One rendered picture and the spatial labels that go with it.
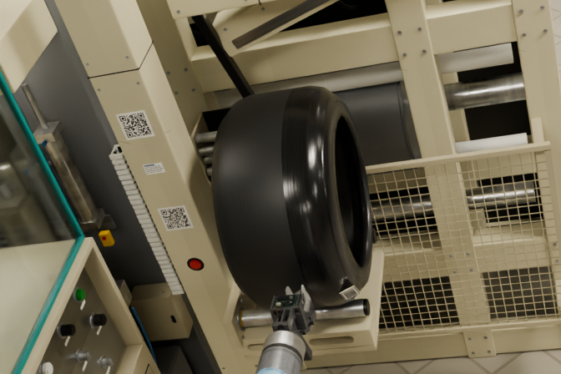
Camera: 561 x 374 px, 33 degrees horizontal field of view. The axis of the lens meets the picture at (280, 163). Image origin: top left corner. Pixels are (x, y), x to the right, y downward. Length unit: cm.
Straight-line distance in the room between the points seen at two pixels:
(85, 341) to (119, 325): 17
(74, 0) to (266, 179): 58
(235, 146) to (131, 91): 27
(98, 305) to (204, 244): 31
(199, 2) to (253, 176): 47
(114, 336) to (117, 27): 86
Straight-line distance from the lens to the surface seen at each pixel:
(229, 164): 219
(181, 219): 241
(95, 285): 248
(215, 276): 252
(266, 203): 214
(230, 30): 253
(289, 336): 203
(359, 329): 245
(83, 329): 241
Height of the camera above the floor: 256
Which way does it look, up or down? 33 degrees down
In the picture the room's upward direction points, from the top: 19 degrees counter-clockwise
